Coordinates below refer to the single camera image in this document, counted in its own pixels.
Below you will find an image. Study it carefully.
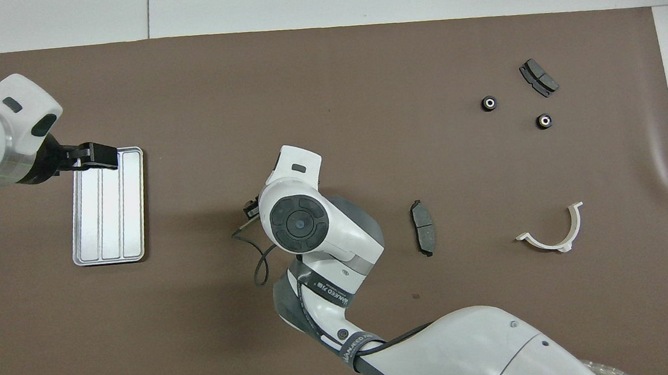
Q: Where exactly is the large brown table mat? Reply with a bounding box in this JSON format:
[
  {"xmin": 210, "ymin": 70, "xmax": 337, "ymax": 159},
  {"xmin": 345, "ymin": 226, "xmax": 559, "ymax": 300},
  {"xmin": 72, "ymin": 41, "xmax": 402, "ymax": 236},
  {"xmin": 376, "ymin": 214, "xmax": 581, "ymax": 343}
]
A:
[{"xmin": 0, "ymin": 0, "xmax": 668, "ymax": 375}]

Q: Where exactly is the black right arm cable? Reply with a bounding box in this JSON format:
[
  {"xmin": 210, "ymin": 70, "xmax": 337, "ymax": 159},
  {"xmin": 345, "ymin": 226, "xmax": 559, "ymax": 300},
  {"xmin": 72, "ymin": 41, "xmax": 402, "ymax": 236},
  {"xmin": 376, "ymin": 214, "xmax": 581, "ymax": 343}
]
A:
[{"xmin": 229, "ymin": 200, "xmax": 440, "ymax": 371}]

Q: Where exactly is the silver metal compartment tray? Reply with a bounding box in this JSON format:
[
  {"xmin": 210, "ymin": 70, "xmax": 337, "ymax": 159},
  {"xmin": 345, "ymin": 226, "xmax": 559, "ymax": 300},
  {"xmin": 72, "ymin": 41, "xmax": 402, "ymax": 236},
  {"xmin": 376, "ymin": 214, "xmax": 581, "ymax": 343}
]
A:
[{"xmin": 63, "ymin": 146, "xmax": 154, "ymax": 268}]

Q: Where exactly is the grey corrugated cable conduit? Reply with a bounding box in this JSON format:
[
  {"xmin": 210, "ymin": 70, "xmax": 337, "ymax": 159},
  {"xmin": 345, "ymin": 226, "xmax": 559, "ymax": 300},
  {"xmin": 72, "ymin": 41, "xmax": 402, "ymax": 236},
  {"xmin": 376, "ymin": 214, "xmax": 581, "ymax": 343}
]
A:
[{"xmin": 580, "ymin": 355, "xmax": 636, "ymax": 375}]

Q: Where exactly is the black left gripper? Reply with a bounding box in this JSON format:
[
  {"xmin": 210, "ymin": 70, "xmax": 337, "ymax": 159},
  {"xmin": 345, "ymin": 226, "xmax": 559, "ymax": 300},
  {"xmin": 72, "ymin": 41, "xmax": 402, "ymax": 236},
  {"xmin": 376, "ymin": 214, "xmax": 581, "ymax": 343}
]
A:
[{"xmin": 18, "ymin": 129, "xmax": 121, "ymax": 186}]

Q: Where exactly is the white plastic half-ring clamp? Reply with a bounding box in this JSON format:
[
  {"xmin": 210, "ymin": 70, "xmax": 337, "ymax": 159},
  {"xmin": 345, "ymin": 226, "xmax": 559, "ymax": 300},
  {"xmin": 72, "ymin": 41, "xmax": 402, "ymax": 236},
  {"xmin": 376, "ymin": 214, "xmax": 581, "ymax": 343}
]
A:
[{"xmin": 513, "ymin": 201, "xmax": 588, "ymax": 257}]

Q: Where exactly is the dark grey brake pad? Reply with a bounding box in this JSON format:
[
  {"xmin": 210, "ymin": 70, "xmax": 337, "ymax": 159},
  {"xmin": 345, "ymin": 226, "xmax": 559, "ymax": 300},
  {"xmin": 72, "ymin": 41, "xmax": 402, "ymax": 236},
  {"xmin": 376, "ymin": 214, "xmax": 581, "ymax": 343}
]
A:
[
  {"xmin": 409, "ymin": 197, "xmax": 439, "ymax": 259},
  {"xmin": 518, "ymin": 56, "xmax": 561, "ymax": 101}
]

